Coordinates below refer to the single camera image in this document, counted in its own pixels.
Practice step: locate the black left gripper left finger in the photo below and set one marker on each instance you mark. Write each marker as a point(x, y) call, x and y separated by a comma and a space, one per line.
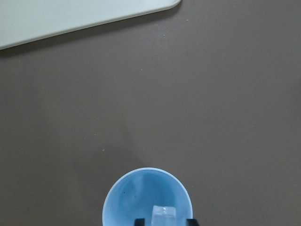
point(139, 222)

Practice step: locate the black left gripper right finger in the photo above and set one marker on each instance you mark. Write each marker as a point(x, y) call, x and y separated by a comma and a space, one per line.
point(192, 222)

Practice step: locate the clear ice cube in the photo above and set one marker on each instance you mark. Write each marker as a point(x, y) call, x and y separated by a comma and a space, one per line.
point(163, 216)

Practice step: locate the light blue plastic cup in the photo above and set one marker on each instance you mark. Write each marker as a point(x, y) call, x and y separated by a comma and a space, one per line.
point(134, 195)

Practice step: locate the cream rabbit tray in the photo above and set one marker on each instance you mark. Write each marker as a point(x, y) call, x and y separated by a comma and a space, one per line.
point(23, 21)

